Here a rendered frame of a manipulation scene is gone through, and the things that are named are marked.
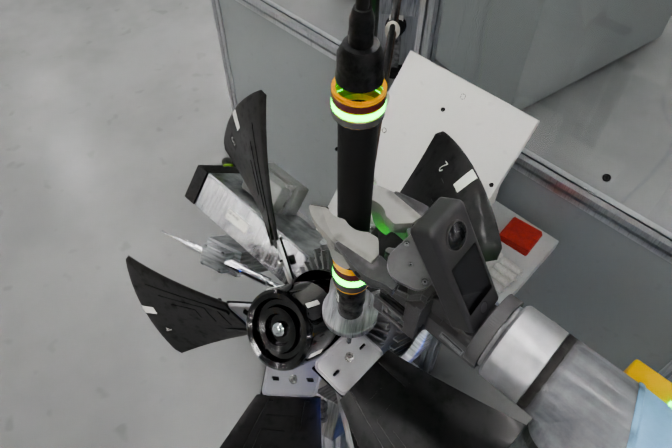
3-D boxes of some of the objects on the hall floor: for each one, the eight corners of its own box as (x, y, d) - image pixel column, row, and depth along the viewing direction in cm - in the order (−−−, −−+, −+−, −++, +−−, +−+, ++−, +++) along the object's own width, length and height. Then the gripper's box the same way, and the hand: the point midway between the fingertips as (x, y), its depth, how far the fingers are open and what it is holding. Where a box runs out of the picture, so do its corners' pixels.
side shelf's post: (423, 361, 207) (463, 225, 143) (432, 369, 205) (476, 234, 141) (416, 369, 205) (453, 234, 141) (425, 376, 203) (467, 244, 139)
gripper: (450, 401, 52) (288, 261, 61) (520, 318, 57) (361, 200, 66) (468, 364, 45) (283, 212, 54) (545, 273, 50) (365, 149, 59)
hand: (336, 196), depth 57 cm, fingers closed on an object, 4 cm apart
